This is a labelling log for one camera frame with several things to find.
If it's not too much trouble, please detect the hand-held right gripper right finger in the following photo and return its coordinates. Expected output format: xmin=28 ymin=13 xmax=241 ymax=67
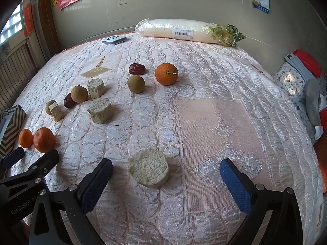
xmin=219 ymin=158 xmax=304 ymax=245

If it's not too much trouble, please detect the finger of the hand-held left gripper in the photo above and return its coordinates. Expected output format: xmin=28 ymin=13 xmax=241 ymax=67
xmin=0 ymin=147 xmax=25 ymax=170
xmin=0 ymin=149 xmax=60 ymax=202

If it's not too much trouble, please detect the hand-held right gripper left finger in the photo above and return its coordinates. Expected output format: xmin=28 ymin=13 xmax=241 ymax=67
xmin=29 ymin=158 xmax=113 ymax=245

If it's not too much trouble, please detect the large tangerine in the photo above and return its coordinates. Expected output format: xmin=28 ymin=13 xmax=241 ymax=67
xmin=33 ymin=127 xmax=56 ymax=153

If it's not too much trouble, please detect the small tangerine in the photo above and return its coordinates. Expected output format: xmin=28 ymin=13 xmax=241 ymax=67
xmin=18 ymin=129 xmax=34 ymax=149

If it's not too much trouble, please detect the striped cardboard box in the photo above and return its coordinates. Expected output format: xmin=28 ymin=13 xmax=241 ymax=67
xmin=0 ymin=104 xmax=27 ymax=159

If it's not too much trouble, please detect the small brown longan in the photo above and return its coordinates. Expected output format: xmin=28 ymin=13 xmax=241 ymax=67
xmin=45 ymin=100 xmax=57 ymax=115

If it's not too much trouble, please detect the beige bread chunk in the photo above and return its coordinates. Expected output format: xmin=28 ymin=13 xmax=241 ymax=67
xmin=128 ymin=148 xmax=170 ymax=189

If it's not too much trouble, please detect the red jujube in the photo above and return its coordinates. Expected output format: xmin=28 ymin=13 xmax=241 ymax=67
xmin=128 ymin=63 xmax=146 ymax=75
xmin=63 ymin=92 xmax=76 ymax=108

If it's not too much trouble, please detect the large brown longan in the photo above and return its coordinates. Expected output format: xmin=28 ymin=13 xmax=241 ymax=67
xmin=127 ymin=75 xmax=146 ymax=94

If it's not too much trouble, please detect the pink quilted bedspread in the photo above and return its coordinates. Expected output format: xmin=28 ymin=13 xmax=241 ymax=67
xmin=0 ymin=32 xmax=325 ymax=245

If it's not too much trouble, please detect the brown longan with pointed stem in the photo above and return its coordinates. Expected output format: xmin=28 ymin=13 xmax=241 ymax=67
xmin=71 ymin=85 xmax=88 ymax=103

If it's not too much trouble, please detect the white garlic piece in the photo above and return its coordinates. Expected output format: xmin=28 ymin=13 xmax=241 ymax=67
xmin=87 ymin=78 xmax=105 ymax=99

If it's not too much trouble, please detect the brown wooden furniture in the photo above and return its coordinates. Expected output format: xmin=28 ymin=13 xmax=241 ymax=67
xmin=314 ymin=133 xmax=327 ymax=194

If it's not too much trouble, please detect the small red cloth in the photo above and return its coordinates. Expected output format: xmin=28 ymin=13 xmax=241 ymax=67
xmin=319 ymin=108 xmax=327 ymax=130

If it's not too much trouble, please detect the grey cloth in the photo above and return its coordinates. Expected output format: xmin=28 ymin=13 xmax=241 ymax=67
xmin=305 ymin=79 xmax=325 ymax=126

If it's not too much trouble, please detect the floral cloth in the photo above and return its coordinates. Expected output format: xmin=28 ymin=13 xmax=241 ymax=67
xmin=274 ymin=61 xmax=307 ymax=97

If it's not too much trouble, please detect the orange with stem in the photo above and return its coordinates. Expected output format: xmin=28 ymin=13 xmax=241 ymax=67
xmin=155 ymin=63 xmax=179 ymax=86

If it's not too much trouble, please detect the window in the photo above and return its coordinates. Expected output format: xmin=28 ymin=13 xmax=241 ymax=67
xmin=0 ymin=4 xmax=26 ymax=45

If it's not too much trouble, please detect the red paper couplet strip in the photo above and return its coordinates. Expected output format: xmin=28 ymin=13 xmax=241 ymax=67
xmin=23 ymin=2 xmax=35 ymax=37

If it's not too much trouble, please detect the light blue garment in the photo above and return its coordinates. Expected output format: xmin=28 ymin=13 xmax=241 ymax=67
xmin=285 ymin=53 xmax=317 ymax=82

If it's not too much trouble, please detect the white and blue tin case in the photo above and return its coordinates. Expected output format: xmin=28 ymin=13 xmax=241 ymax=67
xmin=101 ymin=35 xmax=127 ymax=45

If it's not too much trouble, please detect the red garment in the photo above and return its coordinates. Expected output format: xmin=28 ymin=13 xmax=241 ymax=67
xmin=292 ymin=49 xmax=322 ymax=78

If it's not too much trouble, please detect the plastic-wrapped white daikon radish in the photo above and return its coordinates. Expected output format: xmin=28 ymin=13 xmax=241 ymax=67
xmin=135 ymin=18 xmax=246 ymax=48

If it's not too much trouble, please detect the wooden wall panelling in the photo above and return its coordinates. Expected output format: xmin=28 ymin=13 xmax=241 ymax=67
xmin=0 ymin=37 xmax=39 ymax=113

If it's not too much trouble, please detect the wooden door frame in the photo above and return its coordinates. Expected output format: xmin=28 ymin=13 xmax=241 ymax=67
xmin=38 ymin=0 xmax=62 ymax=62

